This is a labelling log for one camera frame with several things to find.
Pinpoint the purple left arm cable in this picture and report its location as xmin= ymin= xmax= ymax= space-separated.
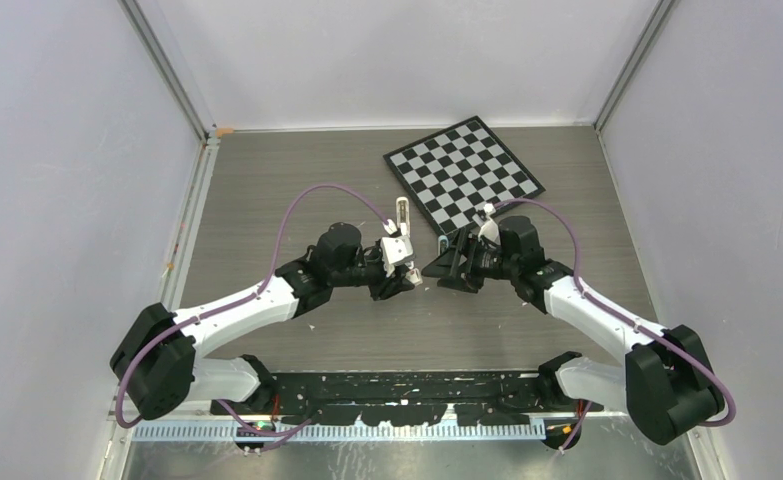
xmin=113 ymin=183 xmax=396 ymax=431

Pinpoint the white stapler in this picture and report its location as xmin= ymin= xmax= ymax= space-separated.
xmin=395 ymin=196 xmax=411 ymax=237

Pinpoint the black white chessboard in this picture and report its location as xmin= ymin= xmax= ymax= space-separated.
xmin=383 ymin=116 xmax=545 ymax=237

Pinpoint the white playing card box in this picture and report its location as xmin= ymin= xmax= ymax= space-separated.
xmin=405 ymin=268 xmax=423 ymax=287

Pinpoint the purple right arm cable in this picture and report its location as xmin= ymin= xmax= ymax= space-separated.
xmin=493 ymin=197 xmax=738 ymax=429

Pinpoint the small blue grey stapler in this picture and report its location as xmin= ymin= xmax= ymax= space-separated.
xmin=438 ymin=235 xmax=450 ymax=253

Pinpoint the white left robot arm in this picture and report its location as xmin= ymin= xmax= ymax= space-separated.
xmin=109 ymin=223 xmax=421 ymax=427

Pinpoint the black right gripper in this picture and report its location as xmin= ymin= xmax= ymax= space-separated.
xmin=422 ymin=228 xmax=519 ymax=294

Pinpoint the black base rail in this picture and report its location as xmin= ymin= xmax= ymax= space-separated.
xmin=229 ymin=370 xmax=584 ymax=427

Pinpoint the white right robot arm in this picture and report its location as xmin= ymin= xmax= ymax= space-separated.
xmin=422 ymin=216 xmax=733 ymax=445

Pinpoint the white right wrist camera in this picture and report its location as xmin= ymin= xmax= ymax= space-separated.
xmin=475 ymin=203 xmax=500 ymax=245

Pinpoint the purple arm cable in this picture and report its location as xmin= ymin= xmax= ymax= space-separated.
xmin=113 ymin=183 xmax=396 ymax=431
xmin=493 ymin=197 xmax=738 ymax=429

